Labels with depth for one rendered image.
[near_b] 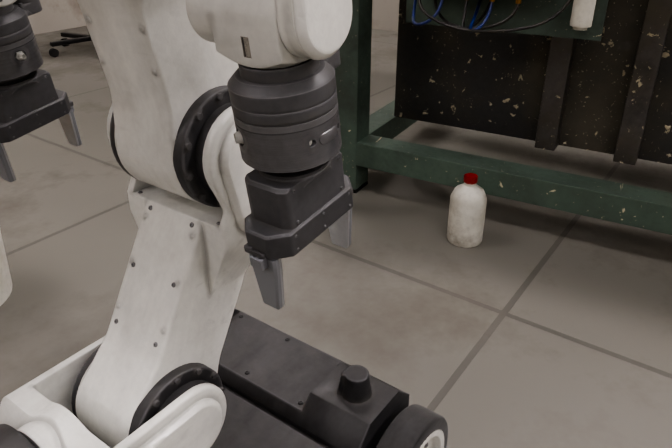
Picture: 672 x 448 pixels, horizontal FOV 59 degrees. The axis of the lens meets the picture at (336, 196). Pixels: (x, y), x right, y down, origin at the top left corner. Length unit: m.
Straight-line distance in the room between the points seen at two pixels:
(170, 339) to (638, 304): 1.17
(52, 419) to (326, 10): 0.55
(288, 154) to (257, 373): 0.58
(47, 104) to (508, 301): 1.10
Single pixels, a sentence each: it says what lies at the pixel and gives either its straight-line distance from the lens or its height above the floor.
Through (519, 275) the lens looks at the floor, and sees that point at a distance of 1.63.
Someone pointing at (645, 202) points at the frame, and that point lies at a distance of 1.72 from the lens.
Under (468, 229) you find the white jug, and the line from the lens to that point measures 1.68.
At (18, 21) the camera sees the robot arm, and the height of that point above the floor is 0.74.
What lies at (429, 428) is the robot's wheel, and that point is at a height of 0.19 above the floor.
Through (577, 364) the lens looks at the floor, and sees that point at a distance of 1.39.
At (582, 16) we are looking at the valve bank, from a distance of 1.52.
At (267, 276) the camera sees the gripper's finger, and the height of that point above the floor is 0.57.
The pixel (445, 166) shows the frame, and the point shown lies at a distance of 1.81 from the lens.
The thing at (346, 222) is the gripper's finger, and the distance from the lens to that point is 0.61.
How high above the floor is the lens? 0.87
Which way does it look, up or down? 26 degrees down
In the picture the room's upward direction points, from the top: straight up
